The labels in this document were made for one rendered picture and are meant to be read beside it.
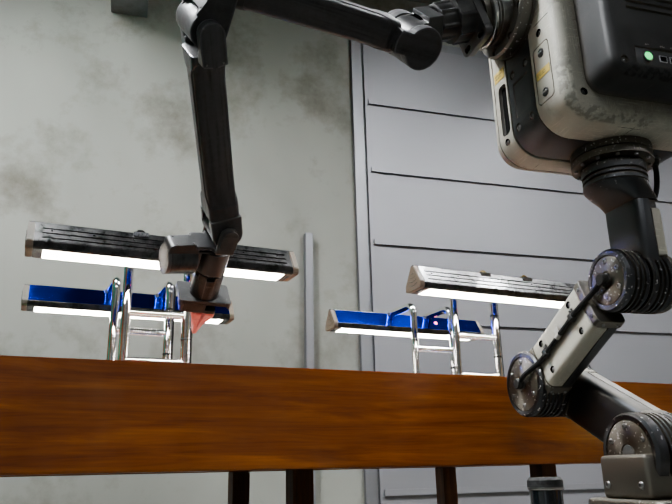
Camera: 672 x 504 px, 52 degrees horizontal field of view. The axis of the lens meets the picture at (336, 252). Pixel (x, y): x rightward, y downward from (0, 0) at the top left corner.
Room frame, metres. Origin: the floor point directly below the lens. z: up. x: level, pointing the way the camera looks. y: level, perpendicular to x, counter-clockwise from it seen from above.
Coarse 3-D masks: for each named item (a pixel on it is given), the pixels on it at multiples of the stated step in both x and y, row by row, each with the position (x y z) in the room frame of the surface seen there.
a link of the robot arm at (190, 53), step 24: (216, 24) 0.84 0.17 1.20; (192, 48) 0.91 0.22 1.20; (216, 48) 0.87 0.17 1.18; (192, 72) 0.92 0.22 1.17; (216, 72) 0.93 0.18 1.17; (192, 96) 0.96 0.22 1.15; (216, 96) 0.96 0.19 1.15; (216, 120) 0.99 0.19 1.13; (216, 144) 1.03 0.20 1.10; (216, 168) 1.07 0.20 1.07; (216, 192) 1.10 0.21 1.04; (216, 216) 1.14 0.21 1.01; (240, 216) 1.16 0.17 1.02; (216, 240) 1.18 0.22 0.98
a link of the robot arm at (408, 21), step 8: (416, 8) 1.02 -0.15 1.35; (424, 8) 1.02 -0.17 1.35; (400, 16) 1.02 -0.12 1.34; (408, 16) 1.02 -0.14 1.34; (416, 16) 1.03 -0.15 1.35; (424, 16) 1.01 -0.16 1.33; (432, 16) 1.00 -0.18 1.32; (440, 16) 1.00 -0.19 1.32; (408, 24) 1.01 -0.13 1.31; (416, 24) 1.00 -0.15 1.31; (424, 24) 1.00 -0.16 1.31; (432, 24) 1.01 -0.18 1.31; (440, 24) 1.02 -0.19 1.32; (440, 32) 1.03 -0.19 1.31; (400, 56) 1.03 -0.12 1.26
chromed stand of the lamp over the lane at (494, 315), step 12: (456, 300) 2.04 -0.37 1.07; (456, 312) 2.04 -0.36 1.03; (492, 312) 2.10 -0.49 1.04; (456, 324) 2.04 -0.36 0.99; (492, 324) 2.11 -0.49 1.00; (456, 336) 2.04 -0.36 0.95; (468, 336) 2.06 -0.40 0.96; (480, 336) 2.08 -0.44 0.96; (492, 336) 2.10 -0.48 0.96; (456, 348) 2.04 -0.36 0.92; (456, 360) 2.04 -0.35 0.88; (456, 372) 2.04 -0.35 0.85; (468, 372) 2.06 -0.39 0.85
